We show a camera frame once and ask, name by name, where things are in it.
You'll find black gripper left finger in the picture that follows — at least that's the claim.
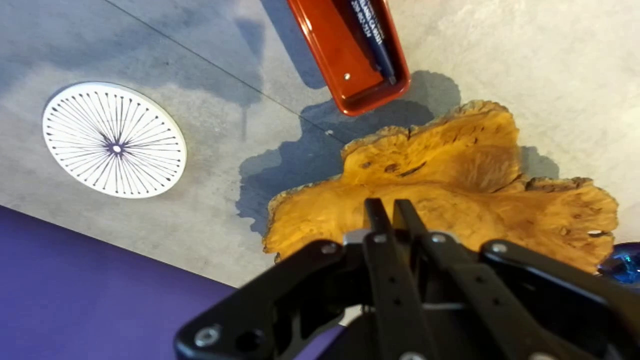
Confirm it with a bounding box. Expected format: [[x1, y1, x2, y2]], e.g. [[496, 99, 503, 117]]
[[173, 195, 437, 360]]

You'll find irregular wooden burl slab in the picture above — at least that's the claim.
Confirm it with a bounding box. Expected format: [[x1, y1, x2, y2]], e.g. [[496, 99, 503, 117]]
[[263, 98, 623, 276]]

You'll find white round spoked disc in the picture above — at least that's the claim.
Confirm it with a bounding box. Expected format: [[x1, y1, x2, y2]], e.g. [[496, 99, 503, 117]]
[[41, 79, 190, 202]]

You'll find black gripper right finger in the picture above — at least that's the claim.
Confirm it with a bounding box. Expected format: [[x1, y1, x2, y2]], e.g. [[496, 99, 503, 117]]
[[392, 197, 640, 360]]

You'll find blue shiny object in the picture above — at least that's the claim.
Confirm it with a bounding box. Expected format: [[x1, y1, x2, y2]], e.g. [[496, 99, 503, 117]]
[[597, 239, 640, 288]]

